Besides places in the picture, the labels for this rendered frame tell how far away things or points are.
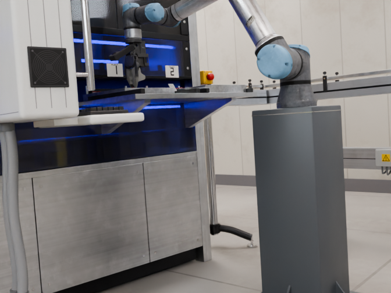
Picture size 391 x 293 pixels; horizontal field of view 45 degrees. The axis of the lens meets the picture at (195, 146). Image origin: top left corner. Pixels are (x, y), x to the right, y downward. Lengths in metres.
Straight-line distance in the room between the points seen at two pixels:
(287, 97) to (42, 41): 0.88
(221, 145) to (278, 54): 3.80
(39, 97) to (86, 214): 0.84
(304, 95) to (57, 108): 0.88
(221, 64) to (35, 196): 3.70
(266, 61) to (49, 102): 0.74
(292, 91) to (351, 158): 1.13
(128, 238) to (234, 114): 3.22
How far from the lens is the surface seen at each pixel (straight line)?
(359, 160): 2.82
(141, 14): 2.06
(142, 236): 2.32
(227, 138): 5.34
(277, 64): 1.66
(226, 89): 2.13
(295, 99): 1.77
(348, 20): 4.69
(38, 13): 1.47
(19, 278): 1.79
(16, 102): 1.44
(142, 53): 2.10
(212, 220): 2.83
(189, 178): 2.47
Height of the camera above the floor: 0.77
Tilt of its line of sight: 3 degrees down
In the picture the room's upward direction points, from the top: 4 degrees counter-clockwise
